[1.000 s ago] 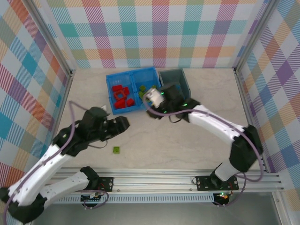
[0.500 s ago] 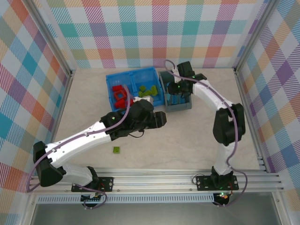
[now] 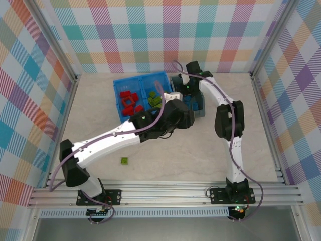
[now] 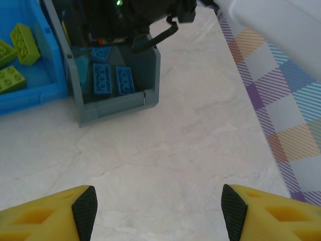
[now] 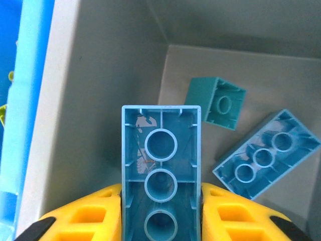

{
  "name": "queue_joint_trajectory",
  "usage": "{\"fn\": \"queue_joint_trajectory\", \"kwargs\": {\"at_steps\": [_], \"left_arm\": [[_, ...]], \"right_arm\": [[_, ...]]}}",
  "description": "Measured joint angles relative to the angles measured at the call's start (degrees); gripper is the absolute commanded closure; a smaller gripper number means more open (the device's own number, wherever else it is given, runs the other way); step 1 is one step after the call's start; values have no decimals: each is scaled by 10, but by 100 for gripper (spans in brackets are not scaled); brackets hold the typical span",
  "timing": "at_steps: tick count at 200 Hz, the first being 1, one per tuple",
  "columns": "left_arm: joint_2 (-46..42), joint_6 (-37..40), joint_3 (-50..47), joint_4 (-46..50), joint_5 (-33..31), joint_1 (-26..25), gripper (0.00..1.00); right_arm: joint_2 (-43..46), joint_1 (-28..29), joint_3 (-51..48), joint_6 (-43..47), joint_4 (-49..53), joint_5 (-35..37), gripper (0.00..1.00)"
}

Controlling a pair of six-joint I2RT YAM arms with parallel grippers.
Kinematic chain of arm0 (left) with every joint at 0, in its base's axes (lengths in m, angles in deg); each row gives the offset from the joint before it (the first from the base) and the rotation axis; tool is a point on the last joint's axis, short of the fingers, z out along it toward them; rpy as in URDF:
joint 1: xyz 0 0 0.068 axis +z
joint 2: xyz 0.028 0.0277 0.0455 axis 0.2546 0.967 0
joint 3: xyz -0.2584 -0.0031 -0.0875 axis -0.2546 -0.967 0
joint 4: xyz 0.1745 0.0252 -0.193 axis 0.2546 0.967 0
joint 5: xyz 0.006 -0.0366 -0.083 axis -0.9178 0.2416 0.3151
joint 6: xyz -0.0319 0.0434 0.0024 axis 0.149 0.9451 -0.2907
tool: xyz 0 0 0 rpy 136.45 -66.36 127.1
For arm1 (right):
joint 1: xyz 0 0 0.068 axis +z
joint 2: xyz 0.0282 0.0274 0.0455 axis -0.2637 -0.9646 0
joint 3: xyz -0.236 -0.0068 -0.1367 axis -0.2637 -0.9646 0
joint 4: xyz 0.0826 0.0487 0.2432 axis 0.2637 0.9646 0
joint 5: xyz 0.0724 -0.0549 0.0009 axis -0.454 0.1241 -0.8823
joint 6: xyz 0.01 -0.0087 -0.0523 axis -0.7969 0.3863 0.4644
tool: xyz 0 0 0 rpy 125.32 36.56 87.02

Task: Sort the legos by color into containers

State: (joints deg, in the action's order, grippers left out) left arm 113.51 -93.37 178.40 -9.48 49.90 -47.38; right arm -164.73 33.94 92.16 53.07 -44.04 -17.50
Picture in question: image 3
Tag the grey plastic bin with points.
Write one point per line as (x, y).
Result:
(202, 108)

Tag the light green lego brick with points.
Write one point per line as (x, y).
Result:
(156, 107)

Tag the small green lego brick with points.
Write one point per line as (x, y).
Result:
(152, 95)

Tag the small red lego brick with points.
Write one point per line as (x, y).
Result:
(139, 109)

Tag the blue plastic bin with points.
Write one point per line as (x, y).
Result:
(150, 84)
(125, 86)

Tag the red rounded lego brick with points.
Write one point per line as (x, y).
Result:
(135, 97)

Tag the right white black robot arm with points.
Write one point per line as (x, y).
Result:
(235, 155)

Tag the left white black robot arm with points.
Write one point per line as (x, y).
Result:
(105, 143)

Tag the small square green lego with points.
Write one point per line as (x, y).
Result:
(124, 161)

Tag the aluminium side bar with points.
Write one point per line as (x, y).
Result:
(266, 125)
(62, 123)

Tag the black base electronics board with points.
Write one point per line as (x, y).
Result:
(96, 217)
(237, 213)

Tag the grey metal sheet panel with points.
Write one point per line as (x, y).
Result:
(163, 229)

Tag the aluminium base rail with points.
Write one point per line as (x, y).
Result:
(163, 193)

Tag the aluminium frame post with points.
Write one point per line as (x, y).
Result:
(55, 37)
(274, 37)

